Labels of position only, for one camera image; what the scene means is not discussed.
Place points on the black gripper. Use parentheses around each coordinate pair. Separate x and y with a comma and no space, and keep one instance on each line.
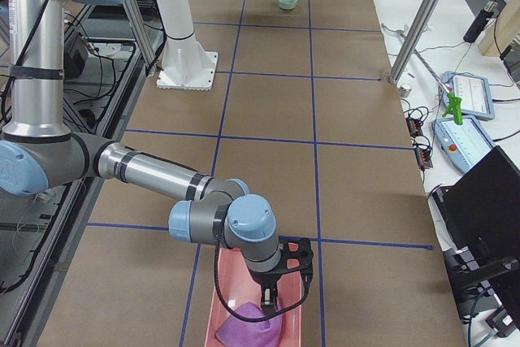
(265,279)

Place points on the purple cloth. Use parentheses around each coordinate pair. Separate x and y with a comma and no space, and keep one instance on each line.
(235,332)

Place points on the green bowl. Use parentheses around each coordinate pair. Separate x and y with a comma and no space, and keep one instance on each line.
(287,5)

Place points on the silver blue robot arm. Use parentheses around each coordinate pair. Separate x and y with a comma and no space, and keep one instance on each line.
(39,151)

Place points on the near teach pendant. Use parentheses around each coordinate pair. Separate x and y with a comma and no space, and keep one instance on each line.
(464,145)

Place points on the teach pendant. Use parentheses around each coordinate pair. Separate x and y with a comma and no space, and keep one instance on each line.
(464,145)
(474,91)

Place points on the reacher grabber tool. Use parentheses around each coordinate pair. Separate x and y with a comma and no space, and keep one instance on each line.
(454,103)

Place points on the far teach pendant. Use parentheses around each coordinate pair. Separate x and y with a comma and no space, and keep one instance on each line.
(474,91)

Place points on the black handheld device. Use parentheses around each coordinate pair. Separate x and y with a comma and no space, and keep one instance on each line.
(480,22)

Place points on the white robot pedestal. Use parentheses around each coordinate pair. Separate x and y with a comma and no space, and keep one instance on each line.
(185,63)

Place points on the aluminium frame post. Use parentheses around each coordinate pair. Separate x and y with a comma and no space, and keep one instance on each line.
(415,32)

